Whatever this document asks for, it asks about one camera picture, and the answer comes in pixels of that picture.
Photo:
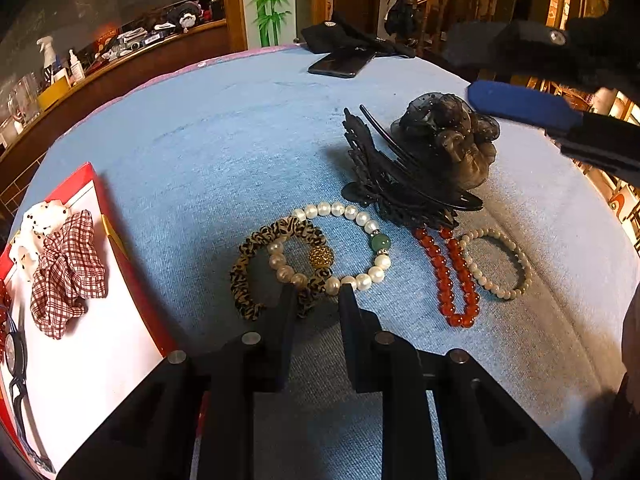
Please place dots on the small white pump bottle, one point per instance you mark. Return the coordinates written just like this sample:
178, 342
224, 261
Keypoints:
76, 67

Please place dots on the green bamboo wall poster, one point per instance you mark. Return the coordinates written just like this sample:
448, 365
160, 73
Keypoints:
270, 5

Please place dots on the black and white plush toy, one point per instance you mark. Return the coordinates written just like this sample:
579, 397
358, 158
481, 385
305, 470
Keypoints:
187, 15

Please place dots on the yellow box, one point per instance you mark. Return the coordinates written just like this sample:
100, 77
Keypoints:
52, 95

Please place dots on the black cloth bag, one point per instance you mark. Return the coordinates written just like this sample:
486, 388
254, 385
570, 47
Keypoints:
340, 35

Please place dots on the dark organza bow hair clip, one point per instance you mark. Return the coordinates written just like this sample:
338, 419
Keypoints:
450, 125

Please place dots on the red box with white lining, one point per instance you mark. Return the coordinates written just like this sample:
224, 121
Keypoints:
90, 360

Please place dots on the black hair claw clip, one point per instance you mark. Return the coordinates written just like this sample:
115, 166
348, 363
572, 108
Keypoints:
385, 180

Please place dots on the white polka dot scrunchie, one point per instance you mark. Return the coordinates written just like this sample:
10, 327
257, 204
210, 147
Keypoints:
42, 217

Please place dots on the dark hanging clothes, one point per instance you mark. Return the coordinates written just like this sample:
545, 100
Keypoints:
402, 15

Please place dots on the blue tablecloth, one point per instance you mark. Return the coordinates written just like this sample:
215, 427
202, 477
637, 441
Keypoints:
200, 135

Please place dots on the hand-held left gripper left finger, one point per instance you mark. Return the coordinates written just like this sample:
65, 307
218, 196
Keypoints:
286, 330

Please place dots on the leopard print scrunchie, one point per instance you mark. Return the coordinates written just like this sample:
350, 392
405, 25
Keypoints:
250, 250

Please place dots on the wooden stair railing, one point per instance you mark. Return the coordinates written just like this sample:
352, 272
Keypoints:
465, 5

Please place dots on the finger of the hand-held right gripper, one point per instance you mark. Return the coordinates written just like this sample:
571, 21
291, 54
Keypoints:
500, 45
525, 105

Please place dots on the black smartphone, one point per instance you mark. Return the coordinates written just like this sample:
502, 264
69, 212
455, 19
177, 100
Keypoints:
340, 62

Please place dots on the white spray bottle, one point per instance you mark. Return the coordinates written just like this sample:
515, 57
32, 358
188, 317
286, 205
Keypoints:
47, 60

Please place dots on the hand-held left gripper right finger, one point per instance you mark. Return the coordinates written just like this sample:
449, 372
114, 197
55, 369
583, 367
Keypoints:
354, 340

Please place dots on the red plaid scrunchie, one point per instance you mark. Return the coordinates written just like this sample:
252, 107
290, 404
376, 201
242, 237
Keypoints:
65, 270

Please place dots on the curved wooden counter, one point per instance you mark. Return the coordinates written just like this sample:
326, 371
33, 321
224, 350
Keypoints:
140, 65

